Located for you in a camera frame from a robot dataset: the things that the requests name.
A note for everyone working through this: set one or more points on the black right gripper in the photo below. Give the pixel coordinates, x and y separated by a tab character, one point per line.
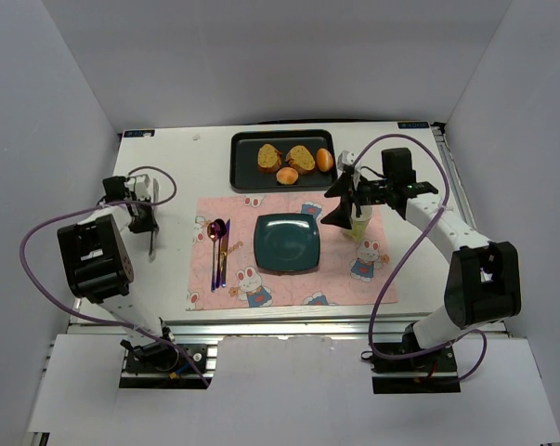
352	191

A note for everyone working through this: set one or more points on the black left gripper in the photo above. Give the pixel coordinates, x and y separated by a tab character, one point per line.
144	222

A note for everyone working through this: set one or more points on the bread slice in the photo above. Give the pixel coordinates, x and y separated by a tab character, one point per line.
269	159
301	160

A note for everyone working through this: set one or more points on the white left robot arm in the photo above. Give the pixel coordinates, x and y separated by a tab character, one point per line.
97	265

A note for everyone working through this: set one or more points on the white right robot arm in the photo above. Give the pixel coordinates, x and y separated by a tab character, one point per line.
483	282

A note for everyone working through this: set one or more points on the green paper cup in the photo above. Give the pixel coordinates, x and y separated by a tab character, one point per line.
359	222

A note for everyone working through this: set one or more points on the orange glossy bun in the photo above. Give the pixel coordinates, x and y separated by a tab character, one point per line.
324	160

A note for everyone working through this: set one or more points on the small round bun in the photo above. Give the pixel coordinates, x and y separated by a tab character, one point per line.
287	176

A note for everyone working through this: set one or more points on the dark teal square plate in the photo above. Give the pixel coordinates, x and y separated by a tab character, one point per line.
286	243

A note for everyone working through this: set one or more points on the black baking tray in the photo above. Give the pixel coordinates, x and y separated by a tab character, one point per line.
245	176

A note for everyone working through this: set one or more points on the pink bunny placemat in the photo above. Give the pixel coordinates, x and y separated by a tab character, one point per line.
349	273

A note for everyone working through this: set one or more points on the iridescent purple spoon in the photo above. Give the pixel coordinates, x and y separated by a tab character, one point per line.
216	230

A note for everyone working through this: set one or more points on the iridescent knife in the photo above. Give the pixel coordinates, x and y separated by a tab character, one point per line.
224	255

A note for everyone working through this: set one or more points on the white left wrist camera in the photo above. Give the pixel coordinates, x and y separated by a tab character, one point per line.
138	188

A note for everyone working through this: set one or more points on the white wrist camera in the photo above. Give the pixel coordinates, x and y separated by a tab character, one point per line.
138	188
345	158

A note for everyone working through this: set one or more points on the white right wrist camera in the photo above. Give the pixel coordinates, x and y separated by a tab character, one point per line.
345	158

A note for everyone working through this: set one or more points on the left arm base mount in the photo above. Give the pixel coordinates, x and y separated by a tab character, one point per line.
156	366

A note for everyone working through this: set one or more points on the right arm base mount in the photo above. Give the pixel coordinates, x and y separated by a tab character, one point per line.
434	373

